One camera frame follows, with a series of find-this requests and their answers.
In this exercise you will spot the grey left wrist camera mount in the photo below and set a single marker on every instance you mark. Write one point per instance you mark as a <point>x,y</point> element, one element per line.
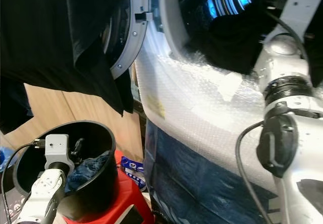
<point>56,146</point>

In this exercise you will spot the black clothes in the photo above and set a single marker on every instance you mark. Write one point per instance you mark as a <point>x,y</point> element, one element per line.
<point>227,42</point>

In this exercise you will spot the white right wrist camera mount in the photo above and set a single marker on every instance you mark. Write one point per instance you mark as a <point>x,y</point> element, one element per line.
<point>300,9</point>

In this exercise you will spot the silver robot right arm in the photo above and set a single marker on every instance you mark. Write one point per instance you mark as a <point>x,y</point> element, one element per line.
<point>298,148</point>

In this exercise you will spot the white tape piece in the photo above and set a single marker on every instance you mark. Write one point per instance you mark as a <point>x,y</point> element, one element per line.
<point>229,86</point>

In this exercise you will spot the blue denim garment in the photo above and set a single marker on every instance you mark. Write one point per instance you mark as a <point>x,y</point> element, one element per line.
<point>88,171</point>

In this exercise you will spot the appliance panel with buttons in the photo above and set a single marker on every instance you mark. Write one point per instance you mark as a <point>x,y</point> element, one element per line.
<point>12,211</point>

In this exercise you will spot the blue and white packet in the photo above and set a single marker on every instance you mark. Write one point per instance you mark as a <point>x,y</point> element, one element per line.
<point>132,166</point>

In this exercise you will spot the blue plastic bag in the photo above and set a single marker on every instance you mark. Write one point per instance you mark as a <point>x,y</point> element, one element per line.
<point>6,158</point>

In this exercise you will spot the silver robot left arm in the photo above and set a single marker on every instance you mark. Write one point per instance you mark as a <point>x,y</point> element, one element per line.
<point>43,196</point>

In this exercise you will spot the black plastic bucket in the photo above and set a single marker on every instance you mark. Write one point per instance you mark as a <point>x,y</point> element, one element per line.
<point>98,183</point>

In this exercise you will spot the bubble-wrapped washing machine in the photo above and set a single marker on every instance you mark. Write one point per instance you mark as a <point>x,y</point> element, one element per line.
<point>197,118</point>

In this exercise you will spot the black hanging garment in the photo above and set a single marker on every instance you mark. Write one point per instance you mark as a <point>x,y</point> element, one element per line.
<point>50,32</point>

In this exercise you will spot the grey round washer door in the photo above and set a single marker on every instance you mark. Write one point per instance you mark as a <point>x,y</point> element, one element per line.
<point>133,37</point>

